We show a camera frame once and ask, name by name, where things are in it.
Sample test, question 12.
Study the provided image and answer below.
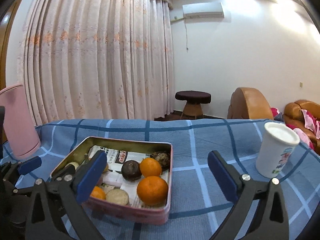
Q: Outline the large orange mandarin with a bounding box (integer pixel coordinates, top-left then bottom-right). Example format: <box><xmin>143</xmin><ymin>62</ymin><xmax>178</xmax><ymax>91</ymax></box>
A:
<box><xmin>136</xmin><ymin>176</ymin><xmax>169</xmax><ymax>206</ymax></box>

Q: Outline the pink cylindrical container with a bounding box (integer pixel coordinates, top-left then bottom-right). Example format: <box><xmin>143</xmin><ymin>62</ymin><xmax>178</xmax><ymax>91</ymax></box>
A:
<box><xmin>1</xmin><ymin>84</ymin><xmax>41</xmax><ymax>160</ymax></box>

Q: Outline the small orange piece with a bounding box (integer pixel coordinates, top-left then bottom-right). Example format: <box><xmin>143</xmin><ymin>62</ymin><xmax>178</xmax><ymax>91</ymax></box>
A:
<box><xmin>90</xmin><ymin>186</ymin><xmax>106</xmax><ymax>200</ymax></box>

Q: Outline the pale cut fruit slice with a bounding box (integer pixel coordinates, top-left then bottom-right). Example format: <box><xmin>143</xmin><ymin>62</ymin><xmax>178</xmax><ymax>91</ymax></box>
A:
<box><xmin>66</xmin><ymin>161</ymin><xmax>79</xmax><ymax>170</ymax></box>

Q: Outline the cut pale round fruit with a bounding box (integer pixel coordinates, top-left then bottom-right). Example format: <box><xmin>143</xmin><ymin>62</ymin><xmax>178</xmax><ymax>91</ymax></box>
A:
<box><xmin>106</xmin><ymin>189</ymin><xmax>130</xmax><ymax>205</ymax></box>

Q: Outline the white printed paper packet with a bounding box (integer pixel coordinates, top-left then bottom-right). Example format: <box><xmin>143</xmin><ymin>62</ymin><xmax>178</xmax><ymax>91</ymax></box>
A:
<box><xmin>88</xmin><ymin>145</ymin><xmax>171</xmax><ymax>208</ymax></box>

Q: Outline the pink metal tin box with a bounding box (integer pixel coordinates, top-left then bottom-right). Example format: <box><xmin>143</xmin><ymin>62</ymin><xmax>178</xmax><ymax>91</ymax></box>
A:
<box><xmin>50</xmin><ymin>137</ymin><xmax>173</xmax><ymax>225</ymax></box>

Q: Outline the dark brown passion fruit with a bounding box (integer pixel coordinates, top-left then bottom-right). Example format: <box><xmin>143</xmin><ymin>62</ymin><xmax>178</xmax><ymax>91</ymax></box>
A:
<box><xmin>121</xmin><ymin>160</ymin><xmax>142</xmax><ymax>181</ymax></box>

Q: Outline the blue checked tablecloth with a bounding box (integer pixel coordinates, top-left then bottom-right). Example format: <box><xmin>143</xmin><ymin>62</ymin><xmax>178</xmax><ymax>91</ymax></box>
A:
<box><xmin>7</xmin><ymin>119</ymin><xmax>319</xmax><ymax>239</ymax></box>

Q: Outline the white paper cup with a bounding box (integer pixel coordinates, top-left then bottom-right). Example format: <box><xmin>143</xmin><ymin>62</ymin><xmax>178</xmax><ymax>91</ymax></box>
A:
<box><xmin>255</xmin><ymin>122</ymin><xmax>300</xmax><ymax>178</ymax></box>

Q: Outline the pink floral blanket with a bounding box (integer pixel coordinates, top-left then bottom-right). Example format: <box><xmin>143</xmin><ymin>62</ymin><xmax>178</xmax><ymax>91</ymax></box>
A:
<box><xmin>271</xmin><ymin>107</ymin><xmax>319</xmax><ymax>153</ymax></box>

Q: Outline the wrinkled dark passion fruit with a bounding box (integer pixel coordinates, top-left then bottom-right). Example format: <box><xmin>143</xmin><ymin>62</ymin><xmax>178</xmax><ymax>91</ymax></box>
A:
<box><xmin>150</xmin><ymin>152</ymin><xmax>170</xmax><ymax>171</ymax></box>

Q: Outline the brown leather sofa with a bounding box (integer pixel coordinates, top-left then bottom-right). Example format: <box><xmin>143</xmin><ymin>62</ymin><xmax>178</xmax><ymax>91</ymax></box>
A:
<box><xmin>284</xmin><ymin>100</ymin><xmax>319</xmax><ymax>140</ymax></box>

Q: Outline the brown leather armchair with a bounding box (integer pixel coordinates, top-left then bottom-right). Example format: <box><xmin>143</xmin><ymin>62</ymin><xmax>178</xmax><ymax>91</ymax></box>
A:
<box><xmin>227</xmin><ymin>87</ymin><xmax>273</xmax><ymax>120</ymax></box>

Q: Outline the pink floral curtain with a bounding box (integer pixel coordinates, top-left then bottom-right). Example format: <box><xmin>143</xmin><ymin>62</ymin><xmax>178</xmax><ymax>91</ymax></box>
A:
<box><xmin>17</xmin><ymin>0</ymin><xmax>174</xmax><ymax>125</ymax></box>

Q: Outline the wooden door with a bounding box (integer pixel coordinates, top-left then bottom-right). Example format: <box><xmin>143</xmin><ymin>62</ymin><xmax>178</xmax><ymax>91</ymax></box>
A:
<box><xmin>0</xmin><ymin>6</ymin><xmax>14</xmax><ymax>89</ymax></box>

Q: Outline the dark round wicker stool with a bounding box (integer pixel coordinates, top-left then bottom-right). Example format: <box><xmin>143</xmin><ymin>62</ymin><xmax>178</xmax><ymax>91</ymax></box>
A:
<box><xmin>175</xmin><ymin>90</ymin><xmax>212</xmax><ymax>119</ymax></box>

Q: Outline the air conditioner power cord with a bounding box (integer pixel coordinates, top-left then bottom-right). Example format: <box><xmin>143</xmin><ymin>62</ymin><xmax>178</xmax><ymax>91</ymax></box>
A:
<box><xmin>184</xmin><ymin>18</ymin><xmax>190</xmax><ymax>53</ymax></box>

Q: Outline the white wall air conditioner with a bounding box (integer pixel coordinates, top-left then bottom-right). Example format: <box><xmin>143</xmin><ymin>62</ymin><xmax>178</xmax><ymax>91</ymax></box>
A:
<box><xmin>182</xmin><ymin>2</ymin><xmax>225</xmax><ymax>18</ymax></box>

